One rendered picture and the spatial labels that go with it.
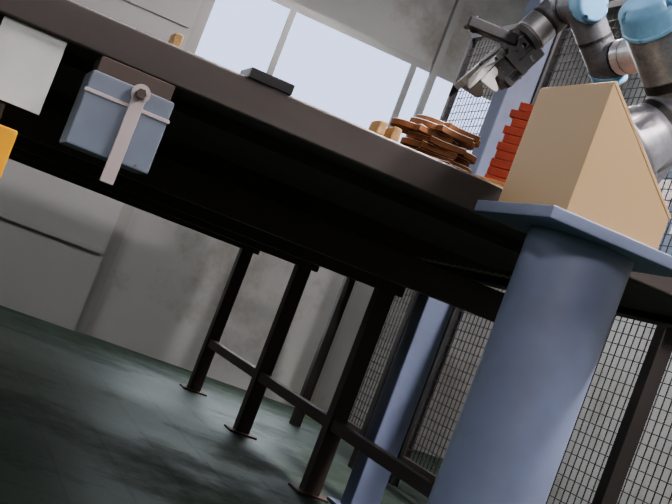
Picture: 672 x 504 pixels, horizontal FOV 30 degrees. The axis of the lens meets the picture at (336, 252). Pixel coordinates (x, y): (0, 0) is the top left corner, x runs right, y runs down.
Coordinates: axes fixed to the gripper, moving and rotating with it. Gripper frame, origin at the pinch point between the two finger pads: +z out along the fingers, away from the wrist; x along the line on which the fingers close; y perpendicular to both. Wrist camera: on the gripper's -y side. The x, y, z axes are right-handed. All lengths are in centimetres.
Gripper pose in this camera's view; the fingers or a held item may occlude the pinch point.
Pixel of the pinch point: (455, 90)
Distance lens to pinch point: 272.3
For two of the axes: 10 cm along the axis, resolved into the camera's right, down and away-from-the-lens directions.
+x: -1.6, -0.3, 9.9
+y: 6.6, 7.4, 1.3
